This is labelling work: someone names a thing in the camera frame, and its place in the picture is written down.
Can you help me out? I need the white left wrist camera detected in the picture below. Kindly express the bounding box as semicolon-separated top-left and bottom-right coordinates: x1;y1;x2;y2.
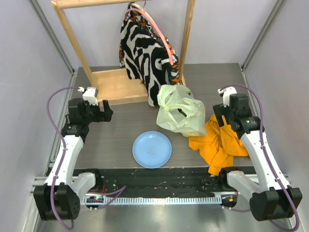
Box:
78;87;98;106

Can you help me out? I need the pink clothes hanger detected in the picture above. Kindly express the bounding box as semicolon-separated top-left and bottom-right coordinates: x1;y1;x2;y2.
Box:
125;7;174;66

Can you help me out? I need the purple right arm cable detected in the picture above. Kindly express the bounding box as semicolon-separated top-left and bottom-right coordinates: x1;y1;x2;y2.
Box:
218;83;300;231

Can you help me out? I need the orange cloth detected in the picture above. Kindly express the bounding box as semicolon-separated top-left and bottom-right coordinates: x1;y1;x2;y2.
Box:
189;115;249;176

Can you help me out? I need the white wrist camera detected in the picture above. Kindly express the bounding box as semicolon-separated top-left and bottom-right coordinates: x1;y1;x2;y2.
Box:
217;87;237;107
78;87;98;106

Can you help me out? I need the zebra patterned garment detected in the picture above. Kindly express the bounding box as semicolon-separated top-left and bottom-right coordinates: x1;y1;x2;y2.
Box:
119;11;180;106

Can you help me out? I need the white slotted cable duct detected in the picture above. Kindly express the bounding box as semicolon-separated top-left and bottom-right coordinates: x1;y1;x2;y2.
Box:
81;196;222;206

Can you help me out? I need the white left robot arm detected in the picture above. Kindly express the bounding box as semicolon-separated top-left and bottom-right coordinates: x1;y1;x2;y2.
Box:
33;98;113;221

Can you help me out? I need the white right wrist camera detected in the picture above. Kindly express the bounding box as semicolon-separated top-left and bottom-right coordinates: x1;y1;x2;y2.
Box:
217;87;237;107

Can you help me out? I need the blue plastic plate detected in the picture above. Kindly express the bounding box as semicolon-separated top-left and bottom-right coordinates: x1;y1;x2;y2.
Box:
132;131;172;169

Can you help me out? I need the pale green plastic bag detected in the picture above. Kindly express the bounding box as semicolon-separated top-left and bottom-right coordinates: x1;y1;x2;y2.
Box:
156;85;207;137

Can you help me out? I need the wooden clothes rack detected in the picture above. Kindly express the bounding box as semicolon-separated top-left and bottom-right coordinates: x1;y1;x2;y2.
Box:
51;0;196;105

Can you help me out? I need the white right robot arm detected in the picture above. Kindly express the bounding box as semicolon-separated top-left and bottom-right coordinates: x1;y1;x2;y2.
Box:
213;93;302;221

